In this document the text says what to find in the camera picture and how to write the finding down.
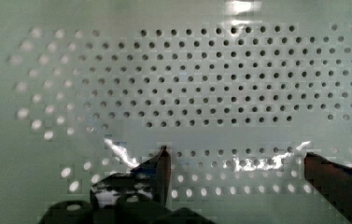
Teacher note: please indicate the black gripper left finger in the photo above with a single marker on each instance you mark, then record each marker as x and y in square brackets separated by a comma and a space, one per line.
[136, 197]

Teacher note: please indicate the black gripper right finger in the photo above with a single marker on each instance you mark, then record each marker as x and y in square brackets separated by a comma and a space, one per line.
[332, 180]

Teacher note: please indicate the green plastic strainer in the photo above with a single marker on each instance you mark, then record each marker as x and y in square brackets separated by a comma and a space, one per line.
[238, 90]

